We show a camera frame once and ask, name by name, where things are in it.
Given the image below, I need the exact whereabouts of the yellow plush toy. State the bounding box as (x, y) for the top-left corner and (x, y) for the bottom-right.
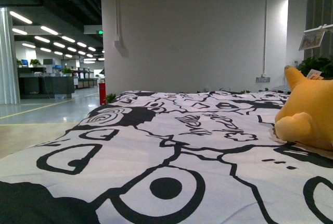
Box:
(275, 66), (332, 151)

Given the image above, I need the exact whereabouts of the small green plant left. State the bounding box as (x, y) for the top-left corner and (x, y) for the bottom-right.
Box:
(105, 93), (117, 104)

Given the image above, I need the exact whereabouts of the red fire extinguisher box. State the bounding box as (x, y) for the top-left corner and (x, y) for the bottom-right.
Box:
(98, 82), (106, 105)

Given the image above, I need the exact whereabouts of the black and white bedsheet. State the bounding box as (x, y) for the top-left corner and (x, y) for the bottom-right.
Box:
(1, 91), (332, 223)

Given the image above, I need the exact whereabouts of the checkered pillow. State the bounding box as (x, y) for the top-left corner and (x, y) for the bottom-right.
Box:
(269, 85), (291, 94)

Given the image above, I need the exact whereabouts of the dark office counter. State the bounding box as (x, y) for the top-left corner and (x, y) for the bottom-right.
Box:
(18, 67), (74, 99)

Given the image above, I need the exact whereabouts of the plush toy paper tag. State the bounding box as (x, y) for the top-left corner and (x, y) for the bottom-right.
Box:
(306, 69), (324, 80)

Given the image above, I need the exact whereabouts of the white curtain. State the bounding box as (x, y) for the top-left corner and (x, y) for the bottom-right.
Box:
(1, 7), (20, 104)

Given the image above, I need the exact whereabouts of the hanging picture card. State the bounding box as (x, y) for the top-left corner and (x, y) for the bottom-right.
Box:
(299, 31), (324, 51)

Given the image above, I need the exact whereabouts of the green potted plant right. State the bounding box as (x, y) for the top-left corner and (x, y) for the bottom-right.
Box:
(298, 56), (332, 80)

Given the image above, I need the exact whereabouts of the wall power socket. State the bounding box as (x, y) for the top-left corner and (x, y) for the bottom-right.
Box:
(255, 77), (271, 83)

